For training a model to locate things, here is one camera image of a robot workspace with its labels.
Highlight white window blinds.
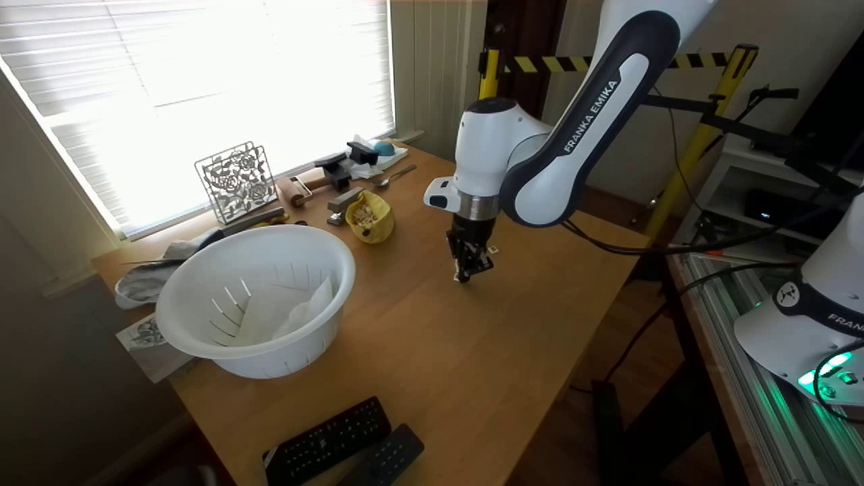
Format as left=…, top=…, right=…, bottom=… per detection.
left=0, top=0, right=400, bottom=243

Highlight large black remote control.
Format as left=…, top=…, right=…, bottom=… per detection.
left=263, top=395, right=395, bottom=486

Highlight silver metal spoon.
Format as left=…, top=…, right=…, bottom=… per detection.
left=371, top=162, right=418, bottom=194

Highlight yellow post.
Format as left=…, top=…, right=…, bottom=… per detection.
left=643, top=44, right=761, bottom=243
left=475, top=46, right=502, bottom=102

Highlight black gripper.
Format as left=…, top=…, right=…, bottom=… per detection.
left=447, top=214, right=498, bottom=289

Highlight white grey cloth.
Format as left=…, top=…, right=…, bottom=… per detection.
left=112, top=228, right=231, bottom=313

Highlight black stapler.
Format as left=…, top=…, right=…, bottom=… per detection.
left=313, top=151, right=358, bottom=194

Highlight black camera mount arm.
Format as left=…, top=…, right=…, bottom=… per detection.
left=643, top=90, right=864, bottom=202

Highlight brown wooden piece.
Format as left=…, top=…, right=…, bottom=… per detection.
left=277, top=174, right=317, bottom=212

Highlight black monitor screen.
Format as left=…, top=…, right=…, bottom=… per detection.
left=790, top=32, right=864, bottom=175

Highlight white shelf unit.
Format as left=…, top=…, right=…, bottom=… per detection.
left=697, top=143, right=864, bottom=252

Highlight small yellow bowl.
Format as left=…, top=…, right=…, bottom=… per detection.
left=344, top=190, right=398, bottom=248

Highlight black box device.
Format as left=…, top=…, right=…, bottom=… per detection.
left=742, top=183, right=845, bottom=243

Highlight black flat device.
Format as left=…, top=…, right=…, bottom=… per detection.
left=346, top=137, right=385, bottom=169

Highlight white flat tray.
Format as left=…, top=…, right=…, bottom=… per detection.
left=344, top=137, right=412, bottom=183

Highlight small black remote control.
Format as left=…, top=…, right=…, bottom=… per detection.
left=341, top=421, right=427, bottom=486

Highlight white wire lattice cube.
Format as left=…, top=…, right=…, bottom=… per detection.
left=192, top=137, right=282, bottom=231

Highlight printed white paper sheet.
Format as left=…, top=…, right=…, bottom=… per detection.
left=113, top=312, right=194, bottom=387

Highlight small black camera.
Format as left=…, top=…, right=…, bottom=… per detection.
left=748, top=85, right=802, bottom=105

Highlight yellow black striped bar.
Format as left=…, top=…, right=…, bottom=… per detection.
left=475, top=44, right=761, bottom=82

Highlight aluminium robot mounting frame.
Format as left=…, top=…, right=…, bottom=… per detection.
left=670, top=245, right=864, bottom=486

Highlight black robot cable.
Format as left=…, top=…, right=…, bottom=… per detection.
left=562, top=214, right=864, bottom=301

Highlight large white plastic bowl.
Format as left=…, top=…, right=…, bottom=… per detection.
left=155, top=223, right=360, bottom=385

